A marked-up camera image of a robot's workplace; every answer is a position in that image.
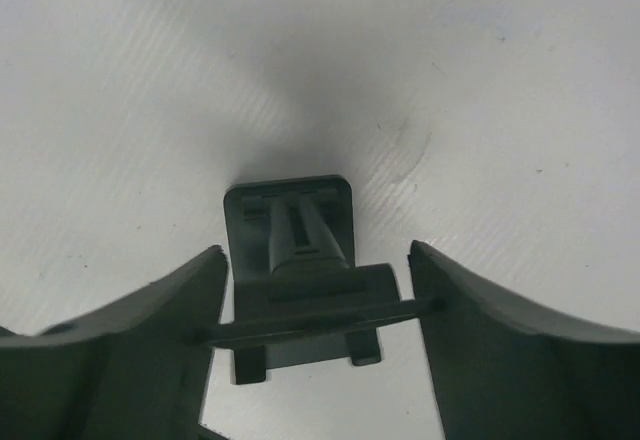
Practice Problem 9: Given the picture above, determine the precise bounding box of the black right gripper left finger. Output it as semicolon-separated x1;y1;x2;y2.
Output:
1;246;228;439

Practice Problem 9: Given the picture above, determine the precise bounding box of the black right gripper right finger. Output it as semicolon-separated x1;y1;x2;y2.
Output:
409;241;639;439

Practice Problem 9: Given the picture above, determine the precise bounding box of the black folding phone stand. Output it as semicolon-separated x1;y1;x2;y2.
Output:
194;175;445;385

